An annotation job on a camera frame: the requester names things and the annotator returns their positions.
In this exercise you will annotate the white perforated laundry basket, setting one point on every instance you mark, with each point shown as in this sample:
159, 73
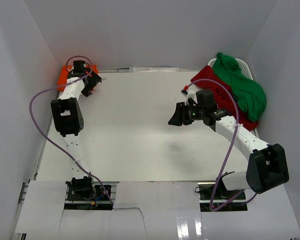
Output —
244, 68

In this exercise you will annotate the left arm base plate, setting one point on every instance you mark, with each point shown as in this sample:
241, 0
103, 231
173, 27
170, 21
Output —
97, 200

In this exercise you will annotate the white paper sheet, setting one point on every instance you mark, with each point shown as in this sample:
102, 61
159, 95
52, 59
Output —
141, 70

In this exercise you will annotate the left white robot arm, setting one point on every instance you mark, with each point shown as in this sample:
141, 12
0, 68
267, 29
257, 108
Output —
77, 80

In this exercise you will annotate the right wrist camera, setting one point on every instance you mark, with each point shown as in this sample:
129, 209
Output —
189, 96

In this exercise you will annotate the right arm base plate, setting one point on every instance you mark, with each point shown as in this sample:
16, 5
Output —
205, 191

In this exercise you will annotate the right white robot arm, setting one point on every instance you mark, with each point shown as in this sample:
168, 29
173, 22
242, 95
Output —
266, 163

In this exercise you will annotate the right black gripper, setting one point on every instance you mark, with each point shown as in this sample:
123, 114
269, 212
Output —
177, 118

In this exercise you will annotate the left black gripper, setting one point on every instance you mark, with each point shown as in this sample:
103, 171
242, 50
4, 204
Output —
95, 79

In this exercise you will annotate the green t shirt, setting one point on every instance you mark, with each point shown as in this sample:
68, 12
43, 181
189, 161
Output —
249, 95

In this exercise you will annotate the red t shirt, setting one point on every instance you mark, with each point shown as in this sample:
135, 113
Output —
222, 99

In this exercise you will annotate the orange t shirt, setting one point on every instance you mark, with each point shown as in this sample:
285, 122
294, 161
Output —
63, 76

